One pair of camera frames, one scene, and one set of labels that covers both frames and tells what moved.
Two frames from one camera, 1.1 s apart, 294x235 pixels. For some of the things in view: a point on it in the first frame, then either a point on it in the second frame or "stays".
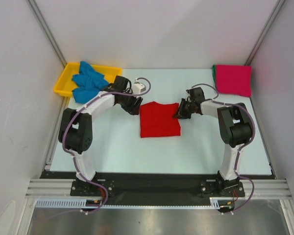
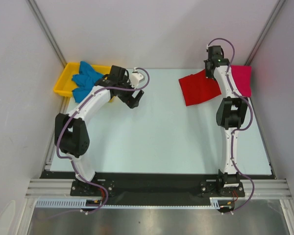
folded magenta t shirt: (234, 80) stays
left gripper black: (134, 108) → (134, 102)
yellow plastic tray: (65, 84) stays
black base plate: (155, 188) stays
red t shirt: (157, 120) → (197, 88)
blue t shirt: (89, 83) stays
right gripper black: (181, 114) → (208, 74)
